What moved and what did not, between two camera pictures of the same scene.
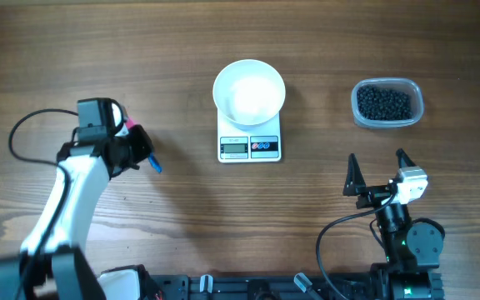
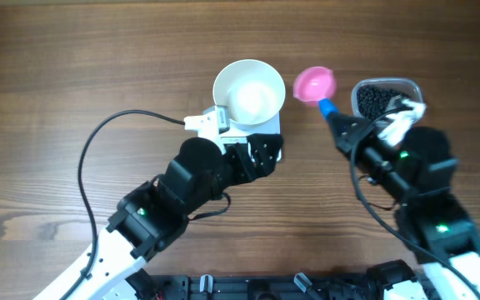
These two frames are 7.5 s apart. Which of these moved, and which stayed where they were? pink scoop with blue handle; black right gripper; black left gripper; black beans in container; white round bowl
Moved: pink scoop with blue handle; black left gripper; black right gripper
Stayed: black beans in container; white round bowl
